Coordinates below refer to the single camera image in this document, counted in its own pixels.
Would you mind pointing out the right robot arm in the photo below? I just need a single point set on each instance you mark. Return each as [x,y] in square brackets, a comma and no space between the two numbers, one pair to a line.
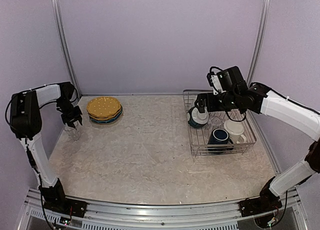
[305,121]

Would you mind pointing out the white ceramic mug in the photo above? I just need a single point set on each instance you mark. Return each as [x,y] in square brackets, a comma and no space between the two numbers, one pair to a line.
[236,131]

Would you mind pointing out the wire metal dish rack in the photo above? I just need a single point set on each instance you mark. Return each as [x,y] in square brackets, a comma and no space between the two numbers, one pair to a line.
[198,138]

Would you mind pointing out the dark teal bowl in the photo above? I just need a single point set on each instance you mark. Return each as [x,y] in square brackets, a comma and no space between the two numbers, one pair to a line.
[196,119]

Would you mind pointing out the clear drinking glass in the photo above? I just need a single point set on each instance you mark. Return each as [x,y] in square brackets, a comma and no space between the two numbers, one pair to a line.
[73,132]
[214,121]

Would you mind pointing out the right aluminium frame post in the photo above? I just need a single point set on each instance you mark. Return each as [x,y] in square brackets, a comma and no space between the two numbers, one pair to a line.
[259,39]

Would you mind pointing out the front aluminium rail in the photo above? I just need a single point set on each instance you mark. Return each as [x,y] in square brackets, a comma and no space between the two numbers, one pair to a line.
[111,215]

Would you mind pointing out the dark blue mug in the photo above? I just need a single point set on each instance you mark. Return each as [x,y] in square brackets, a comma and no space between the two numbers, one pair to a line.
[219,136]

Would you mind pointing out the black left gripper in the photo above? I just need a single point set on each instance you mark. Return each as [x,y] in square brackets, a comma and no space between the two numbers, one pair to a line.
[70,121]

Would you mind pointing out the yellow polka dot plate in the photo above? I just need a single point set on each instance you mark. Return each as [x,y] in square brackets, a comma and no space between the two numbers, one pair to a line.
[105,118]
[103,106]

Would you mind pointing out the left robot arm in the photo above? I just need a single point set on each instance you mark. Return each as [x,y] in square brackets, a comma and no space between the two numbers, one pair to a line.
[23,115]

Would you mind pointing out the aluminium frame post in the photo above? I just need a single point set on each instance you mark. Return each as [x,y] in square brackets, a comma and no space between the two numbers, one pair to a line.
[64,46]
[259,39]

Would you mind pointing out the left aluminium frame post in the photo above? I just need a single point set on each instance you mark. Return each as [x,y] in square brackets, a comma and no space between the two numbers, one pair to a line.
[64,46]

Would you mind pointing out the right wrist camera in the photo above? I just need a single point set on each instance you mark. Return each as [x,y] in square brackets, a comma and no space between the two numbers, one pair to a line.
[228,80]

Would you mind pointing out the light green grid bowl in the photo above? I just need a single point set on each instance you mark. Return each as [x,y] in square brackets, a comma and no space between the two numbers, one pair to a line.
[194,103]

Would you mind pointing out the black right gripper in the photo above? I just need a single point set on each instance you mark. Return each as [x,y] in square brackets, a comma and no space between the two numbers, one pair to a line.
[212,106]

